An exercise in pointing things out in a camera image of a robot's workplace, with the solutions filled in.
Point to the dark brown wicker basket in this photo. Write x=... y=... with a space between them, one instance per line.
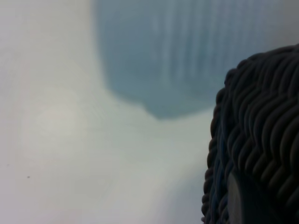
x=257 y=116

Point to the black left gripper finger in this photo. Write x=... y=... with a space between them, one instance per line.
x=245 y=207

